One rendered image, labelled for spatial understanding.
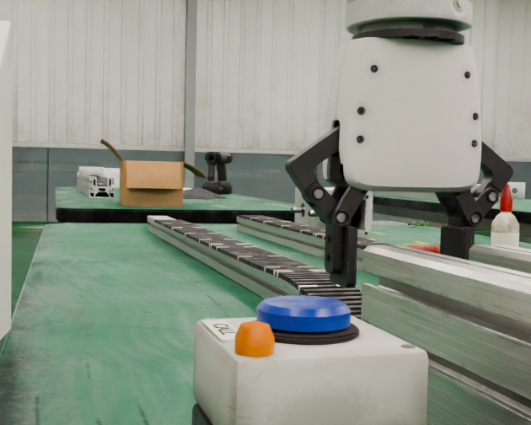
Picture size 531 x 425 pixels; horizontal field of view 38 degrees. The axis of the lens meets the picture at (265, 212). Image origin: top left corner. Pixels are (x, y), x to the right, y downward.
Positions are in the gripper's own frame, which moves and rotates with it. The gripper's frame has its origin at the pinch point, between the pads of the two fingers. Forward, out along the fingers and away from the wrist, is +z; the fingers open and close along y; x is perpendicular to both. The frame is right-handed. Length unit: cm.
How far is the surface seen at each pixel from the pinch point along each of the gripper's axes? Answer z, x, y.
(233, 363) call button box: 0.9, 20.4, 16.9
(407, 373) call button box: 1.5, 20.9, 10.0
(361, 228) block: 4, -90, -37
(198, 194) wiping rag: 4, -279, -43
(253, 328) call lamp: -0.4, 20.5, 16.2
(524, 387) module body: 2.2, 21.3, 4.9
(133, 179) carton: -3, -205, -6
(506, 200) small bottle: -3, -44, -38
